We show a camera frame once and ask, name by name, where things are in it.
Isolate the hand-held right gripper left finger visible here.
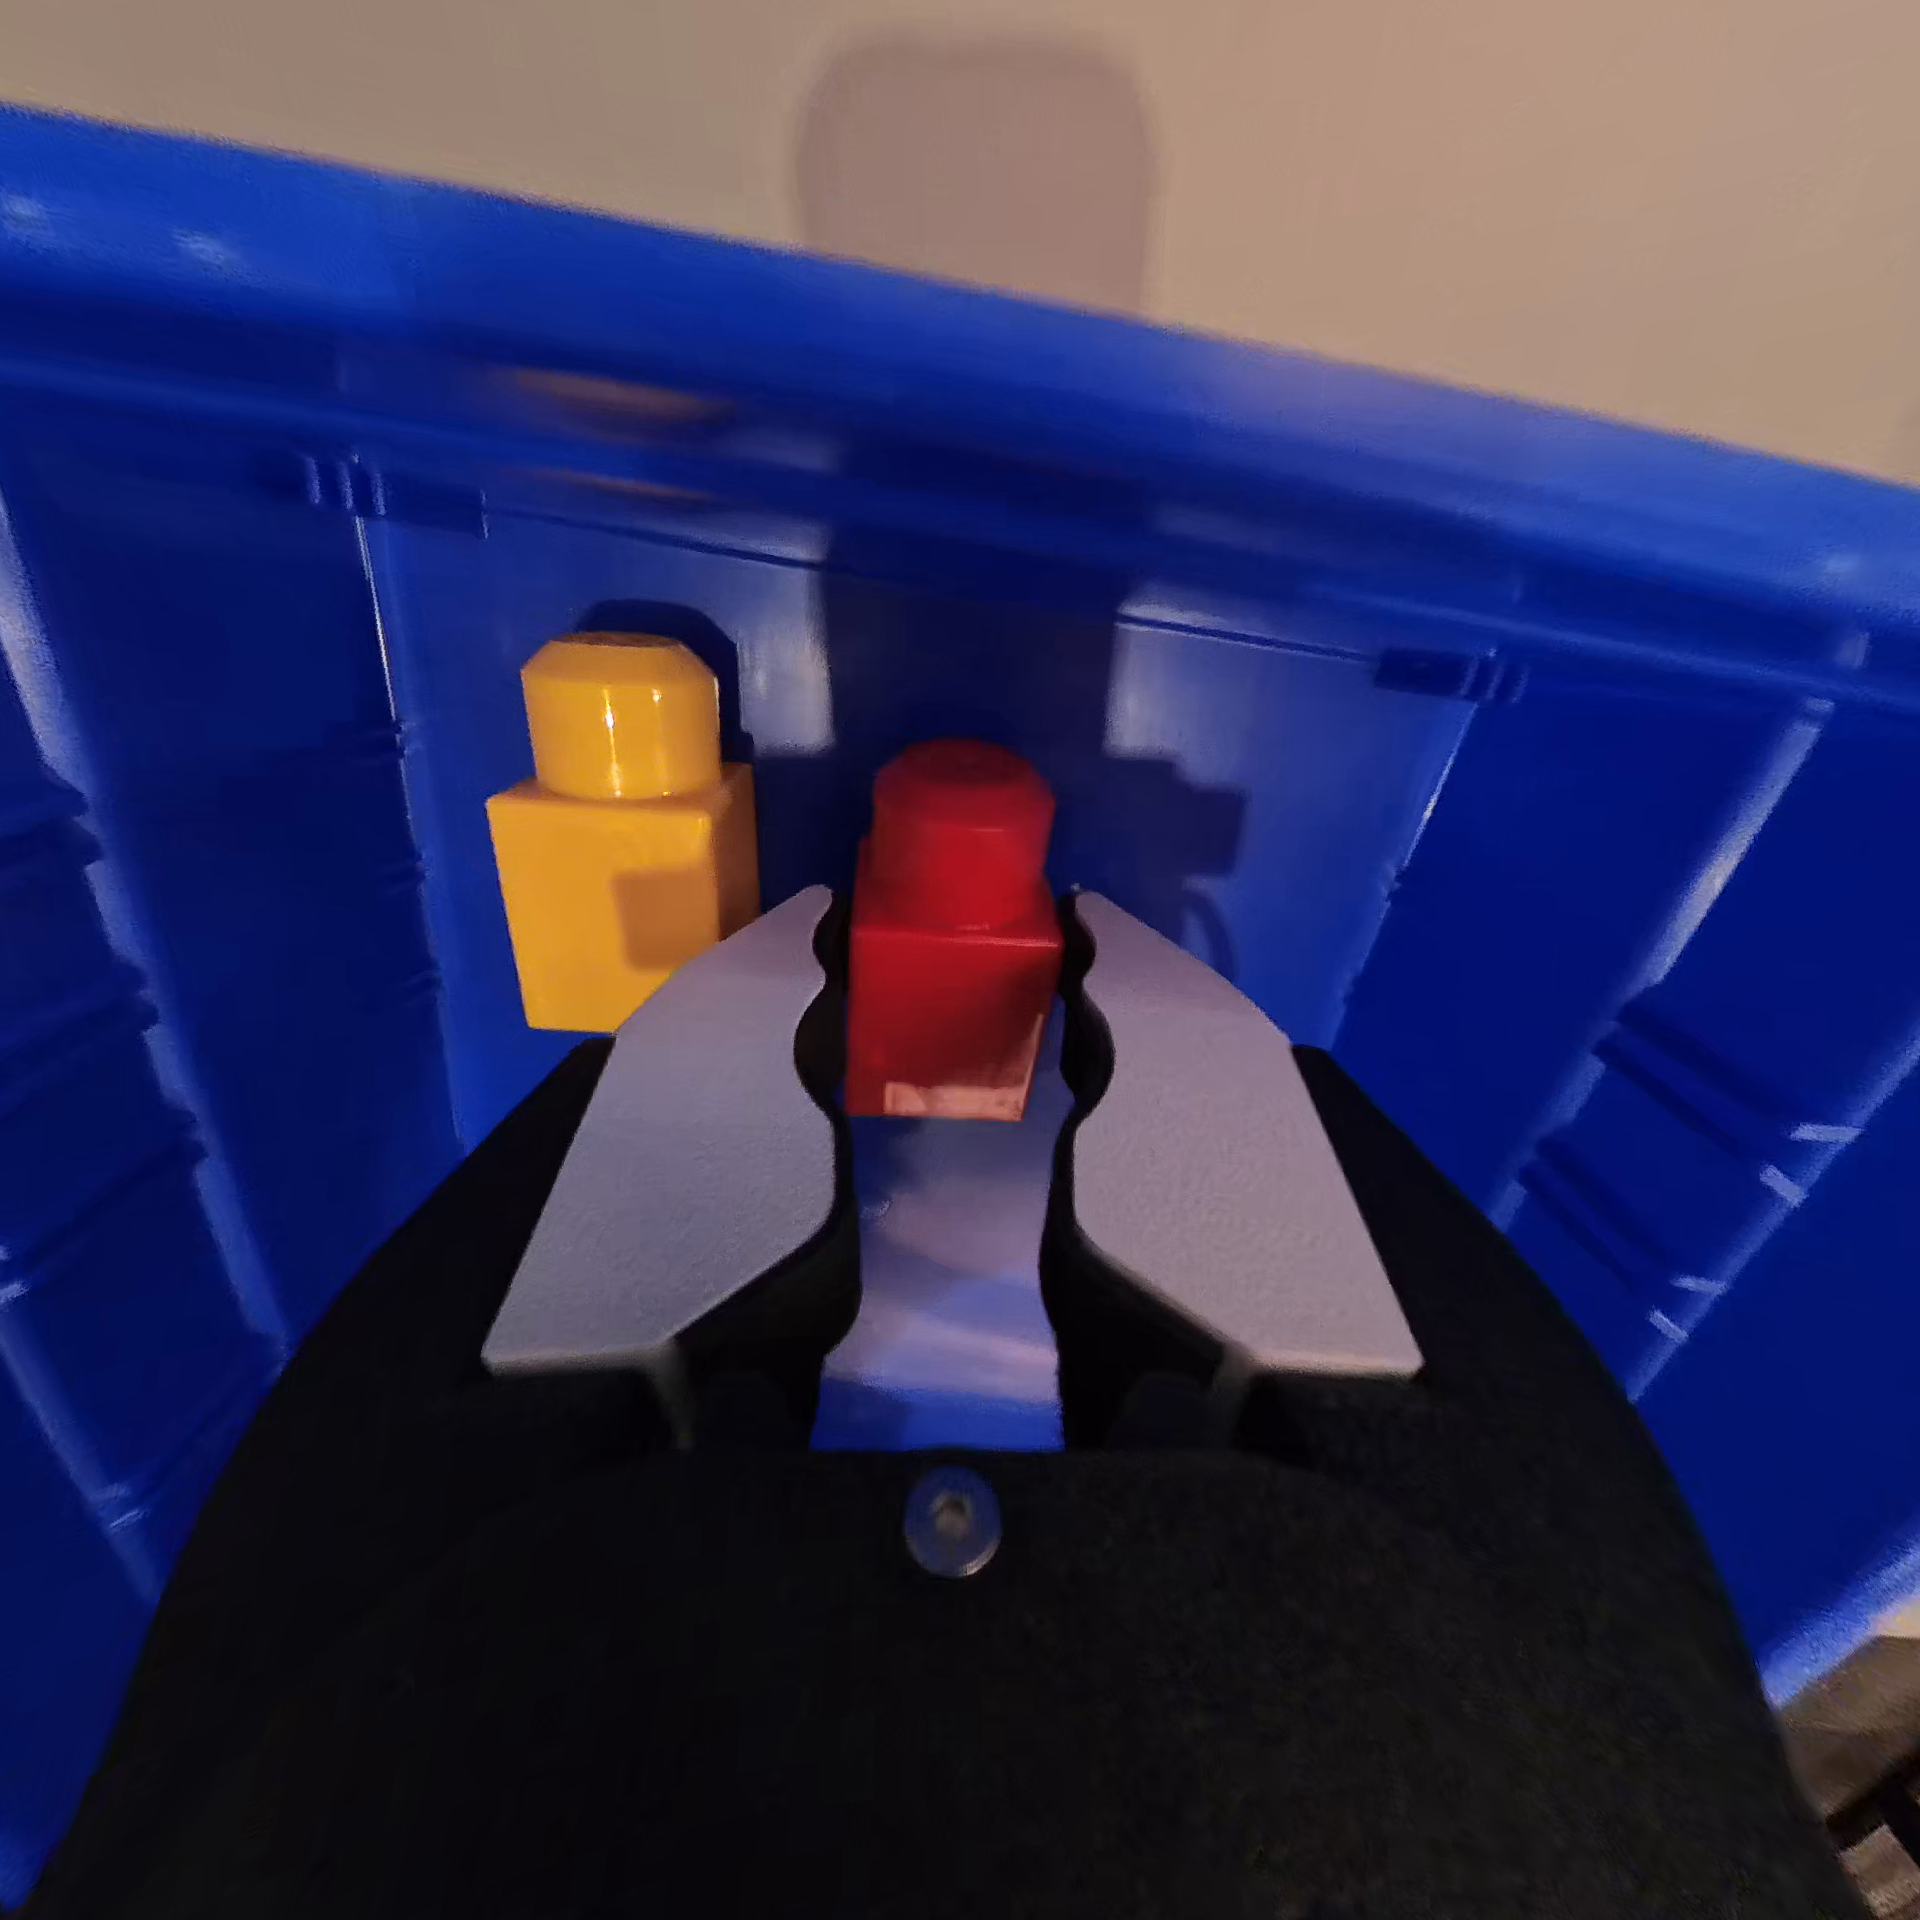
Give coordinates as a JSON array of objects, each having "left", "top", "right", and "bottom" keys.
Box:
[{"left": 479, "top": 883, "right": 862, "bottom": 1445}]

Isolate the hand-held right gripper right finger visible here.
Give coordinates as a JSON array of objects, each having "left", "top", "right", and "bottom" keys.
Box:
[{"left": 1044, "top": 890, "right": 1423, "bottom": 1439}]

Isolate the yellow plastic block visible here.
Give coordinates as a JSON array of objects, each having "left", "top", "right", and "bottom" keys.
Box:
[{"left": 483, "top": 631, "right": 764, "bottom": 1038}]

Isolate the red plastic block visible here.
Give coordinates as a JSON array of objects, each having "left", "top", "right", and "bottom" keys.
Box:
[{"left": 842, "top": 737, "right": 1070, "bottom": 1124}]

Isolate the blue plastic bin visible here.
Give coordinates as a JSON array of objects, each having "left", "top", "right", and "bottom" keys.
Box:
[{"left": 0, "top": 103, "right": 1920, "bottom": 1870}]

